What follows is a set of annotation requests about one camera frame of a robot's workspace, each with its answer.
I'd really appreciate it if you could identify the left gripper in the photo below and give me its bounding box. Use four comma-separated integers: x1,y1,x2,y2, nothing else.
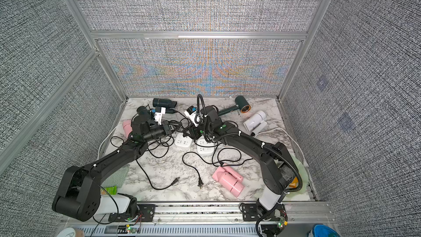
143,121,182,143

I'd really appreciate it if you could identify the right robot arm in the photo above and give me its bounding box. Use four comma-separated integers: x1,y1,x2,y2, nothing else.
183,106,304,216

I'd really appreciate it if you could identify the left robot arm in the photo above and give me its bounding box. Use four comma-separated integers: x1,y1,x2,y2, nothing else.
52,120,179,222

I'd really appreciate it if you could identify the dark green dryer folded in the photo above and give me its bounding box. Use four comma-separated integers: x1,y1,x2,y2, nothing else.
134,106,151,123

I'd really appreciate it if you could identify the pink dryer left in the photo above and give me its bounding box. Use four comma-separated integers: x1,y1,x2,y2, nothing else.
122,120,133,138

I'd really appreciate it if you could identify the right white power strip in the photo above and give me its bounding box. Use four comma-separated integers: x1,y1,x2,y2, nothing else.
196,139,217,156

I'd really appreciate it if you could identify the white power strip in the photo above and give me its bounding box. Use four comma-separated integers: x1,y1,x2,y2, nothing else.
174,133,193,150
196,139,217,156

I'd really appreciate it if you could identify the dark green dryer back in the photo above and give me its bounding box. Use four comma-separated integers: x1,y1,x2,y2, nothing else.
152,98,177,109

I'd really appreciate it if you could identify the left white power strip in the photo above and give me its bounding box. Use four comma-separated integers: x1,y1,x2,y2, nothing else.
174,133,193,150

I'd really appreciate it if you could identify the green dryer copper nozzle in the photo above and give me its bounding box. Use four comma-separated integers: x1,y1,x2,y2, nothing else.
218,95,251,116

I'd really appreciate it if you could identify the white folded hair dryer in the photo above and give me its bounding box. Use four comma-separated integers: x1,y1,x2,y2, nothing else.
243,110,268,137

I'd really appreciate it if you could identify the pink dryer front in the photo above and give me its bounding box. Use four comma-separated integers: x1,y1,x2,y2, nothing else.
212,166,244,198

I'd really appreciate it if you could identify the grey green cloth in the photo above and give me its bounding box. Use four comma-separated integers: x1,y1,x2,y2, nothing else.
101,164,130,188

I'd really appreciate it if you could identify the green snack packet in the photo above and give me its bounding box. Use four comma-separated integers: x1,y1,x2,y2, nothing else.
104,186,117,195

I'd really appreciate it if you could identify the green wavy plate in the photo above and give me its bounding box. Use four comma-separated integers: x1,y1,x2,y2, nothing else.
286,155,310,201

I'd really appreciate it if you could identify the orange bread slice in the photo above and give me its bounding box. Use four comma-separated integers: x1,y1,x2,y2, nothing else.
288,177,299,188

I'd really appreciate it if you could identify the loose black cord plug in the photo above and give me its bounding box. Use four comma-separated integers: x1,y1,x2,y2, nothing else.
134,158,181,192

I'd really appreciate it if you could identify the pink dryer black cord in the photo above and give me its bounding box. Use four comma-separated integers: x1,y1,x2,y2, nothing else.
181,151,254,189

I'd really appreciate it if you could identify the white power strip cable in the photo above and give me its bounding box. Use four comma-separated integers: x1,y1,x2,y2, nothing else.
258,126,307,165

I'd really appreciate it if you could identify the aluminium front rail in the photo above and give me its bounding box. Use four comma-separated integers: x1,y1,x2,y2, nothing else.
60,201,334,226

